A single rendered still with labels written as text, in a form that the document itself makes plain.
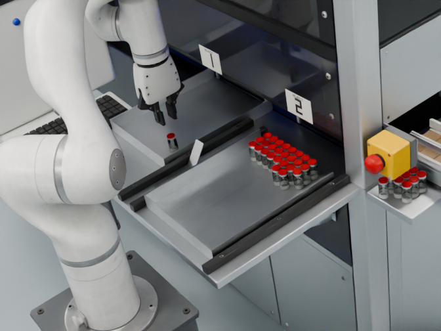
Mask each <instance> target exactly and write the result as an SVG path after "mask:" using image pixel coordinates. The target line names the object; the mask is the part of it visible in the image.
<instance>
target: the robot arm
mask: <svg viewBox="0 0 441 331"><path fill-rule="evenodd" d="M110 1H113V0H37V1H36V2H35V3H34V4H33V5H32V6H31V8H30V9H29V11H28V13H27V15H26V17H25V21H24V48H25V57H26V67H27V71H28V76H29V79H30V82H31V85H32V87H33V89H34V90H35V92H36V93H37V95H38V96H39V97H40V98H41V100H43V101H44V102H45V103H46V104H48V105H49V106H50V107H51V108H53V109H54V110H55V111H56V112H58V114H59V115H60V116H61V117H62V119H63V120H64V123H65V124H66V127H67V129H68V135H22V136H18V137H13V138H11V139H9V140H7V141H5V142H4V143H3V144H2V145H1V146H0V197H1V198H2V200H3V201H4V202H5V203H6V205H8V207H9V208H10V209H12V210H13V211H14V212H15V213H17V214H18V215H19V216H20V217H21V218H23V219H24V220H26V221H27V222H28V223H30V224H31V225H33V226H34V227H35V228H37V229H39V230H40V231H41V232H43V233H44V234H46V235H47V236H48V237H49V238H50V239H51V241H52V244H53V246H54V248H55V251H56V254H57V256H58V258H59V261H60V264H61V266H62V269H63V271H64V274H65V276H66V279H67V281H68V284H69V286H70V289H71V291H72V294H73V298H72V300H71V301H70V303H69V304H68V307H67V309H66V313H65V317H64V320H65V325H66V329H67V331H146V330H147V329H148V328H149V327H150V325H151V324H152V323H153V321H154V319H155V317H156V315H157V312H158V304H159V301H158V296H157V294H156V291H155V289H154V287H153V286H152V285H151V284H150V283H149V282H148V281H147V280H145V279H143V278H140V277H139V276H135V275H132V272H131V269H130V266H129V263H128V260H127V256H126V254H125V250H124V248H123V244H122V241H121V238H120V235H119V231H118V229H117V225H116V222H115V220H114V218H113V216H112V214H111V213H110V211H109V210H108V209H107V208H105V207H104V206H103V205H101V203H104V202H107V201H109V200H111V199H112V198H114V197H115V196H117V195H118V194H119V192H120V191H121V189H122V187H123V185H124V182H125V176H126V172H127V169H126V163H125V158H124V155H123V151H122V149H121V147H120V145H119V143H118V141H117V139H116V137H115V135H114V133H113V132H112V130H111V128H110V126H109V125H108V123H107V121H106V120H105V118H104V116H103V115H102V112H101V111H100V109H99V107H98V105H97V103H96V101H95V98H94V95H93V92H92V89H91V85H90V82H89V77H88V73H87V67H86V60H85V38H84V16H86V17H87V20H88V22H89V24H90V26H91V28H92V29H93V31H94V33H95V34H96V35H97V37H99V38H100V39H101V40H104V41H126V42H128V44H129V45H130V48H131V52H132V56H133V60H134V62H135V63H134V64H133V75H134V81H135V89H136V94H137V97H138V99H139V100H138V106H137V107H138V108H139V109H140V110H150V111H152V112H153V113H154V117H155V121H156V122H157V123H159V124H161V125H162V126H165V119H164V116H163V112H162V111H161V110H160V108H159V101H160V100H161V99H164V98H165V97H166V99H167V101H166V102H165V105H166V108H167V113H168V116H170V117H171V118H173V119H174V120H176V119H177V109H176V106H175V104H176V103H177V97H178V95H179V93H180V92H181V91H182V89H183V88H184V84H183V83H182V82H181V81H180V79H179V74H178V72H177V68H176V66H175V63H174V61H173V59H172V57H171V55H170V53H169V48H168V44H167V39H166V35H165V30H164V27H163V21H162V18H161V13H160V9H159V4H158V0H118V2H119V7H113V6H111V5H109V4H108V3H109V2H110ZM145 102H146V104H145Z"/></svg>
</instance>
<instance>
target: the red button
mask: <svg viewBox="0 0 441 331"><path fill-rule="evenodd" d="M364 165H365V167H366V169H367V170H368V171H369V172H370V173H371V174H378V173H380V172H381V171H382V170H383V162H382V160H381V159H380V157H378V156H377V155H375V154H371V155H370V156H368V157H367V158H366V159H365V161H364Z"/></svg>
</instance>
